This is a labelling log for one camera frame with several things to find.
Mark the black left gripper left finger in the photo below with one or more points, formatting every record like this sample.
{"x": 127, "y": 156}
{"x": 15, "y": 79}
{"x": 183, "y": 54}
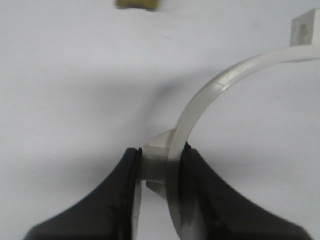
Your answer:
{"x": 110, "y": 212}

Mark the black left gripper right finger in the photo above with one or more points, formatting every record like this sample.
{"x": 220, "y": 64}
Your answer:
{"x": 212, "y": 210}

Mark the white half clamp with lug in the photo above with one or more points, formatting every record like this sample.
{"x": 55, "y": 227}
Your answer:
{"x": 162, "y": 155}

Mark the brass valve red handwheel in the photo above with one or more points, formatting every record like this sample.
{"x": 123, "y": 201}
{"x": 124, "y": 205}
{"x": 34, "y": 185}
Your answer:
{"x": 150, "y": 5}

